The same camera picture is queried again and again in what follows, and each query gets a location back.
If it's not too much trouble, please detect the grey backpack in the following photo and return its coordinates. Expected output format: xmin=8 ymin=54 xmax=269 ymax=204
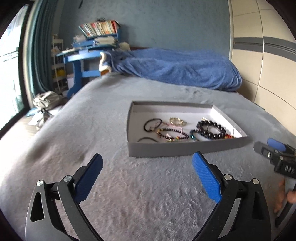
xmin=27 ymin=91 xmax=68 ymax=131

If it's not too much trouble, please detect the small dark bead bracelet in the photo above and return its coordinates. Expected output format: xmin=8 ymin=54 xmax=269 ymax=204
xmin=157 ymin=127 xmax=190 ymax=141

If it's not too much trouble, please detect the gold chain bracelet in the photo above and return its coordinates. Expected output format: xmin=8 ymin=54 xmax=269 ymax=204
xmin=169 ymin=117 xmax=188 ymax=127

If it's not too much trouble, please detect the window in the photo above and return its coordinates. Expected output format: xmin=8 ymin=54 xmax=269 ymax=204
xmin=1 ymin=4 xmax=30 ymax=136

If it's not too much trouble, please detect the person's right hand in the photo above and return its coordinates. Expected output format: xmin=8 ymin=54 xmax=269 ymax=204
xmin=274 ymin=179 xmax=296 ymax=213

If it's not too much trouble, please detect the dark large bead bracelet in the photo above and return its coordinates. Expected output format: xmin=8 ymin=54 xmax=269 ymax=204
xmin=196 ymin=119 xmax=227 ymax=140

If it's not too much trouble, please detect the cream sliding wardrobe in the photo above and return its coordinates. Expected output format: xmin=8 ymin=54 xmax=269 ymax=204
xmin=228 ymin=1 xmax=295 ymax=133

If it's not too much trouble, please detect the black hair tie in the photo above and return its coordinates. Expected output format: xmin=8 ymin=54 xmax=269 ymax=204
xmin=137 ymin=136 xmax=159 ymax=143

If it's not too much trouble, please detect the blue wooden desk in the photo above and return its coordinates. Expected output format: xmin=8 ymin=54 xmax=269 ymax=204
xmin=57 ymin=33 xmax=120 ymax=99

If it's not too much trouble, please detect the stack of books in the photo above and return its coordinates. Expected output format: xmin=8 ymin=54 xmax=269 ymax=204
xmin=72 ymin=19 xmax=120 ymax=48

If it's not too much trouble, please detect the grey cardboard tray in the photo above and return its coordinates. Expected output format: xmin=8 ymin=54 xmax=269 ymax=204
xmin=126 ymin=101 xmax=250 ymax=157

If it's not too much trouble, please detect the black cord pearl bracelet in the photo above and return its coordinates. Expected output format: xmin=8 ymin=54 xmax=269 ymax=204
xmin=143 ymin=118 xmax=164 ymax=133

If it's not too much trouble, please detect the blue bead red charm bracelet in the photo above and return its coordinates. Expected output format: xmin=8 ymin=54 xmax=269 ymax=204
xmin=189 ymin=128 xmax=235 ymax=141

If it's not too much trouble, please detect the white shelf rack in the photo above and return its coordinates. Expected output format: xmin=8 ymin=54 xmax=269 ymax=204
xmin=51 ymin=34 xmax=68 ymax=93

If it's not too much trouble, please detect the grey bed cover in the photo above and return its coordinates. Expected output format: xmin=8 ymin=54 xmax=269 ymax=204
xmin=1 ymin=74 xmax=295 ymax=240

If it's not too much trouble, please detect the teal curtain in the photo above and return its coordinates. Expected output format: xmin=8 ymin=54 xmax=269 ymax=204
xmin=22 ymin=1 xmax=58 ymax=108

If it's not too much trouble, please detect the blue fleece blanket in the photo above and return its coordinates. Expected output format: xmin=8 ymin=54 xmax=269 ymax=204
xmin=99 ymin=48 xmax=242 ymax=92

